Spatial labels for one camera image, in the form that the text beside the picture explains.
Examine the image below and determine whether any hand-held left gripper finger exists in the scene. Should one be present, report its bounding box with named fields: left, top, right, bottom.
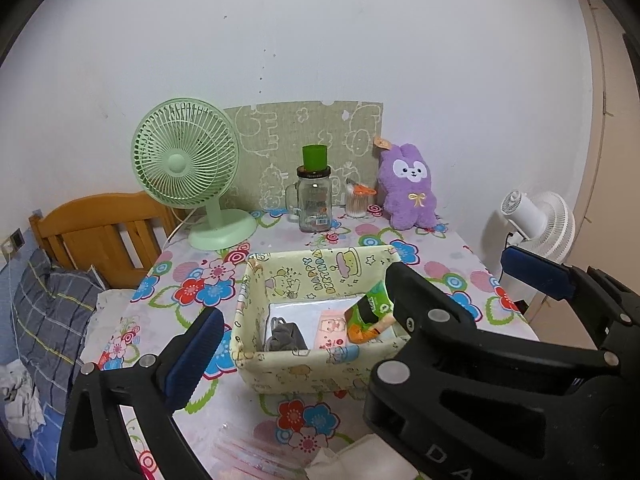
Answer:
left=56, top=306, right=225, bottom=480

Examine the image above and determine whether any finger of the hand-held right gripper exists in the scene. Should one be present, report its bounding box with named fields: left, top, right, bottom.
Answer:
left=501, top=246, right=640, bottom=366
left=365, top=261, right=621, bottom=480

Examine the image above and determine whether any green and white packet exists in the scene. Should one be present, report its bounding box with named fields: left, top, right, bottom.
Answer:
left=345, top=281, right=398, bottom=345

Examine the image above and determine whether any pink tissue packet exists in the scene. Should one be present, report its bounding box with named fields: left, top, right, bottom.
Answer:
left=312, top=310, right=351, bottom=350

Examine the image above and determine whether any dark grey cloth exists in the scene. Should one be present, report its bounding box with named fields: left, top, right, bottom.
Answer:
left=264, top=316, right=310, bottom=352

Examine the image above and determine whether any yellow-green printed storage box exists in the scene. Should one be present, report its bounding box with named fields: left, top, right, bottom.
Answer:
left=231, top=246, right=411, bottom=395

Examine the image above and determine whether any clear plastic roll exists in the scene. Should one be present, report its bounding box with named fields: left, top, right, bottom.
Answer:
left=215, top=434, right=321, bottom=480

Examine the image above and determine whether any white soft pack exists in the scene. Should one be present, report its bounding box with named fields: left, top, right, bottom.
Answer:
left=304, top=434, right=418, bottom=480

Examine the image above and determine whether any white standing fan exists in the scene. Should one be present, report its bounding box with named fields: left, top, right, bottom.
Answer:
left=500, top=190, right=577, bottom=266

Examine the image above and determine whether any floral tablecloth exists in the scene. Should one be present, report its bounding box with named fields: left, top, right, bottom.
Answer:
left=80, top=207, right=541, bottom=480

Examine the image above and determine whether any purple plush bunny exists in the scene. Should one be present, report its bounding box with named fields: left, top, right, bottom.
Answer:
left=372, top=136, right=440, bottom=231

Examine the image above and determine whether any cotton swab jar orange lid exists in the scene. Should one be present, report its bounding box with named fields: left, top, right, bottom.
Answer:
left=345, top=177, right=377, bottom=219

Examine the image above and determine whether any beige door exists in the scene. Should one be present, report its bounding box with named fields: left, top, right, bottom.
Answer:
left=572, top=0, right=640, bottom=286

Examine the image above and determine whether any grey plaid pillow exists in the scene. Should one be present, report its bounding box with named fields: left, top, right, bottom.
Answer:
left=12, top=249, right=108, bottom=416

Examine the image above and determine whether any glass jar with green lid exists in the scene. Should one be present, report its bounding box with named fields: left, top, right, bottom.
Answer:
left=285, top=144, right=335, bottom=234

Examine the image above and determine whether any wooden bed headboard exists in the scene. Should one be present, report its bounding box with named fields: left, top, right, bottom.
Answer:
left=28, top=191, right=177, bottom=291

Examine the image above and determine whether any white crumpled cloth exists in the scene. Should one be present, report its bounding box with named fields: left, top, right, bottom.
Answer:
left=0, top=360, right=46, bottom=438

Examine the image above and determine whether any green desk fan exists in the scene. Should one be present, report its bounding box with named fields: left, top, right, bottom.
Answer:
left=132, top=98, right=257, bottom=251

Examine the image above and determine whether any green printed board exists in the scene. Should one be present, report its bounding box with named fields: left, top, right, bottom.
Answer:
left=222, top=101, right=384, bottom=211

